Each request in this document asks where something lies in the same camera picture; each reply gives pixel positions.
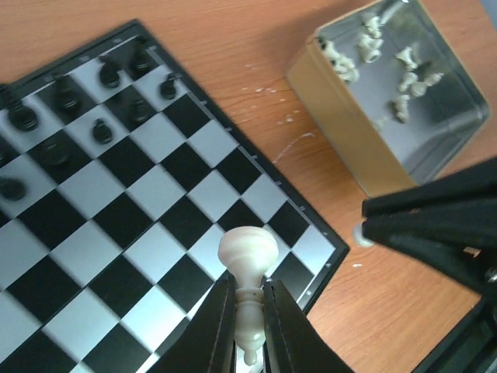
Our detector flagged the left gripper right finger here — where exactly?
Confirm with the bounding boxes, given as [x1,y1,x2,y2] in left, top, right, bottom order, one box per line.
[263,281,352,373]

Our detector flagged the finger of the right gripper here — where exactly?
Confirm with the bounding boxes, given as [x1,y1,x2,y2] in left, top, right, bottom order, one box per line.
[362,158,496,218]
[361,212,496,290]

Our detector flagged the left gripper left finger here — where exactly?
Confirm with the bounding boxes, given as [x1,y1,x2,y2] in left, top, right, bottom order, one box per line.
[153,275,236,373]

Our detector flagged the white bishop piece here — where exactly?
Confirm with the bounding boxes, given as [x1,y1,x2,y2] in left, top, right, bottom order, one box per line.
[217,226,279,365]

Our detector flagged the white pawn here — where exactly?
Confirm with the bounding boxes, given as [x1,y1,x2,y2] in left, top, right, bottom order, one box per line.
[353,224,375,247]

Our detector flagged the black chess piece set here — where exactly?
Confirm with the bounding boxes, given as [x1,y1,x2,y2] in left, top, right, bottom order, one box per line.
[1,36,189,214]

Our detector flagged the gold metal tin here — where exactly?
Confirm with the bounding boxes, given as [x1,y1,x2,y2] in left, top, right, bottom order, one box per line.
[287,1,491,197]

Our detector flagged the black and silver chessboard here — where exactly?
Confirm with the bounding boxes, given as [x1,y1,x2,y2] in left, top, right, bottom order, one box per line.
[1,20,348,372]

